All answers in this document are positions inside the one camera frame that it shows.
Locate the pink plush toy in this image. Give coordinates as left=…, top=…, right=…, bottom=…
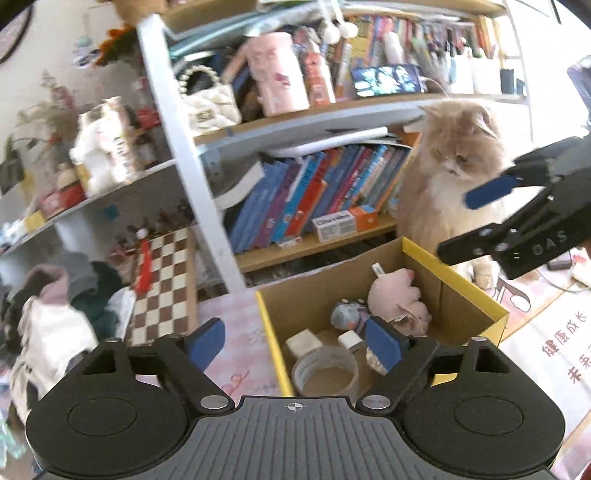
left=368, top=263, right=432, bottom=336

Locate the yellow cardboard box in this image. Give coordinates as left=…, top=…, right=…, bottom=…
left=256, top=238, right=509, bottom=397

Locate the tablet screen on shelf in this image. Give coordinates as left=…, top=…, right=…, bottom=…
left=351, top=64, right=423, bottom=98

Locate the clear tape roll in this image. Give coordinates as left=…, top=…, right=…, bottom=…
left=290, top=346, right=360, bottom=401

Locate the white quilted pearl handbag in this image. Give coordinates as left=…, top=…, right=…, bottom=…
left=178, top=65, right=242, bottom=137

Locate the fluffy cream orange cat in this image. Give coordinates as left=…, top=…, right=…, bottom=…
left=396, top=100, right=546, bottom=292

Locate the row of books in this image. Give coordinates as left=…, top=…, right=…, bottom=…
left=223, top=141, right=411, bottom=254

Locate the pile of clothes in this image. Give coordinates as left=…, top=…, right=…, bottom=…
left=1, top=251, right=137, bottom=424

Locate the white power adapter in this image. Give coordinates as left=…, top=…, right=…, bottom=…
left=338, top=330, right=365, bottom=353

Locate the pink checkered table mat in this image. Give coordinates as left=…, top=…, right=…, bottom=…
left=199, top=240, right=590, bottom=479

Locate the white bookshelf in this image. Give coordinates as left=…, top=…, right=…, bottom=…
left=0, top=0, right=528, bottom=296

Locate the white foam block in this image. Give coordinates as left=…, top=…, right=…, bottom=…
left=286, top=329, right=322, bottom=360

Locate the wooden chess board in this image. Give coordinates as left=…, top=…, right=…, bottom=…
left=125, top=226, right=198, bottom=346

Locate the red ribbon on chessboard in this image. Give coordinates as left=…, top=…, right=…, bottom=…
left=134, top=228, right=152, bottom=297

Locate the pink cup with stickers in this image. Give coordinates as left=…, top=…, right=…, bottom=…
left=245, top=32, right=310, bottom=117

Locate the white plush rabbit doll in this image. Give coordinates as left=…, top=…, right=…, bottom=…
left=69, top=96, right=139, bottom=197

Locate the white digital wrist watch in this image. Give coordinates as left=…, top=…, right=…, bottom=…
left=366, top=348, right=388, bottom=376

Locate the white orange toothpaste box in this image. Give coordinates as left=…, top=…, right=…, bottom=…
left=312, top=205, right=379, bottom=243

